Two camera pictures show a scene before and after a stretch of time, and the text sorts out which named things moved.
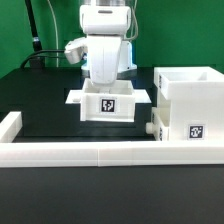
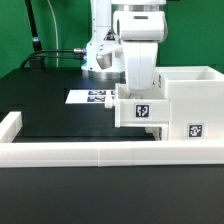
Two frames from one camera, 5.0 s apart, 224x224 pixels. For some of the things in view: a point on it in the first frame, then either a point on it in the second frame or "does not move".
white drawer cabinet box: (195, 97) does not move
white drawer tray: (111, 102) → (140, 108)
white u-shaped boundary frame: (14, 152) does not move
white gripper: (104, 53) → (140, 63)
